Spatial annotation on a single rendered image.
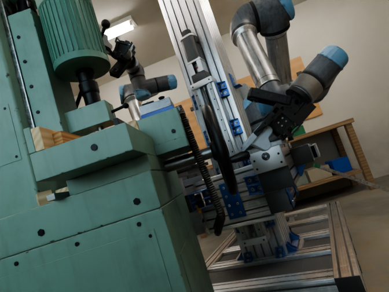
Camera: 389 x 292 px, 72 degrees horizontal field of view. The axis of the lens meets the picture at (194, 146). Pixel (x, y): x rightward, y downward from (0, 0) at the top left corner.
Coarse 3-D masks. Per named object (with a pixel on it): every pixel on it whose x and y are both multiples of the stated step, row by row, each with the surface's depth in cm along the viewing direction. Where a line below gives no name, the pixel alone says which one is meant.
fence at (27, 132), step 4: (28, 128) 55; (32, 128) 56; (24, 132) 55; (28, 132) 55; (28, 136) 55; (28, 140) 55; (32, 140) 55; (28, 144) 55; (32, 144) 55; (28, 148) 55; (32, 148) 55; (32, 152) 55
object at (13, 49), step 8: (0, 0) 85; (8, 0) 89; (0, 8) 85; (8, 8) 87; (16, 8) 92; (8, 24) 84; (8, 32) 84; (8, 40) 83; (16, 56) 83; (16, 64) 82; (16, 72) 82; (24, 88) 81; (24, 96) 81; (24, 104) 81; (32, 120) 80
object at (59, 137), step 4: (56, 132) 59; (60, 132) 59; (64, 132) 60; (56, 136) 59; (60, 136) 59; (64, 136) 60; (68, 136) 62; (72, 136) 64; (76, 136) 66; (80, 136) 68; (56, 140) 59; (60, 140) 59; (64, 140) 59; (68, 140) 61; (56, 144) 59
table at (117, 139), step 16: (112, 128) 54; (128, 128) 54; (64, 144) 54; (80, 144) 54; (96, 144) 54; (112, 144) 54; (128, 144) 53; (144, 144) 64; (160, 144) 74; (176, 144) 74; (32, 160) 54; (48, 160) 54; (64, 160) 54; (80, 160) 54; (96, 160) 53; (112, 160) 58; (48, 176) 54; (64, 176) 58
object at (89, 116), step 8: (96, 104) 83; (104, 104) 83; (72, 112) 84; (80, 112) 83; (88, 112) 83; (96, 112) 83; (104, 112) 83; (72, 120) 83; (80, 120) 83; (88, 120) 83; (96, 120) 83; (104, 120) 83; (112, 120) 85; (72, 128) 83; (80, 128) 83; (88, 128) 84; (96, 128) 86; (104, 128) 89
